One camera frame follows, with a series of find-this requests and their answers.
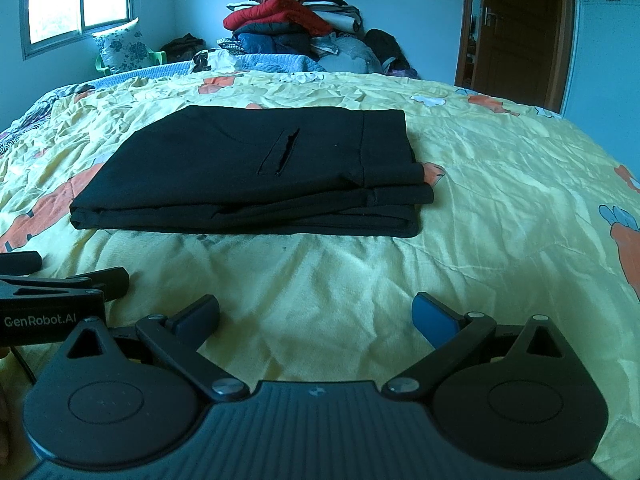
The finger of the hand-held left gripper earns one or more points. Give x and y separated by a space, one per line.
20 262
112 282

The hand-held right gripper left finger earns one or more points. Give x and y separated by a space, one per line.
200 316

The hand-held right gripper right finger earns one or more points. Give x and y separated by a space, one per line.
435 317

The black pants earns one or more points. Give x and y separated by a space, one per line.
225 170

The yellow floral bed sheet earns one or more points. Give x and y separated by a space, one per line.
350 285

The patterned quilt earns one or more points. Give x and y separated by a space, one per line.
20 125

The green plastic chair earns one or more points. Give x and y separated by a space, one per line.
160 56

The floral pillow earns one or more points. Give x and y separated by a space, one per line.
125 47

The dark clothing bundle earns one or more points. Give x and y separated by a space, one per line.
182 45

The blue quilted blanket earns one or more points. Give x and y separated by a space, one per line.
280 64

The window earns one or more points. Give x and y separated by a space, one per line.
55 0

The brown wooden door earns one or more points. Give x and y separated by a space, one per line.
515 35

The pile of clothes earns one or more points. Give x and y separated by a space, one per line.
280 15

